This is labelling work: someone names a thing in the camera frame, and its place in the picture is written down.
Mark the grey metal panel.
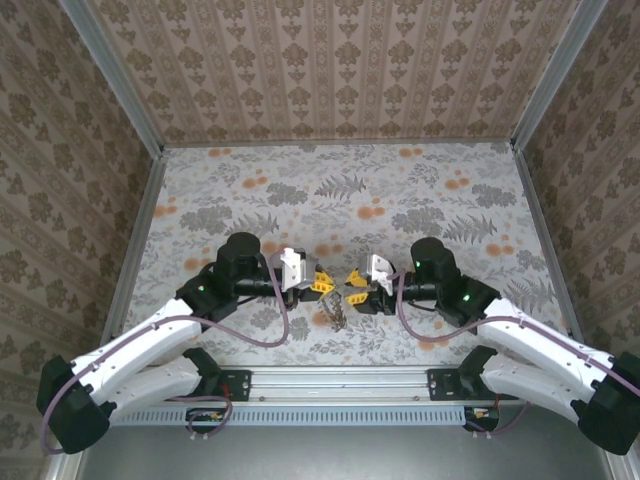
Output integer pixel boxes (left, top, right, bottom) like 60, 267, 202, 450
74, 404, 619, 480

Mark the black connector board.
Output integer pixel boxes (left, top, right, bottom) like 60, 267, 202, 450
463, 405, 501, 432
185, 407, 225, 434

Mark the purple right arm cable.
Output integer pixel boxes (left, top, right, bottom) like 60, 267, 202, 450
394, 269, 640, 437

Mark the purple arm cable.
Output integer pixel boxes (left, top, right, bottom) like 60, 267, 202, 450
394, 269, 640, 437
41, 254, 291, 456

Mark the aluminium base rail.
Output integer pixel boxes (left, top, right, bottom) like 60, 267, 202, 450
247, 366, 431, 402

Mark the aluminium table side rail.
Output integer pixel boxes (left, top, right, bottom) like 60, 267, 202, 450
512, 144, 589, 351
99, 149, 169, 351

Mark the white slotted cable duct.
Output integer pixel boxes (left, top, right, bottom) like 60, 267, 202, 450
112, 405, 496, 427

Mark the aluminium table back rail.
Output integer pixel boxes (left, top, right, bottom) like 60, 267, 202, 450
162, 139, 516, 150

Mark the aluminium frame post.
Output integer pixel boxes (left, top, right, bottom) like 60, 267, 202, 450
56, 0, 166, 156
510, 0, 610, 154

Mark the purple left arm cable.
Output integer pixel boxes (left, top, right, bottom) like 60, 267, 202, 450
41, 254, 291, 456

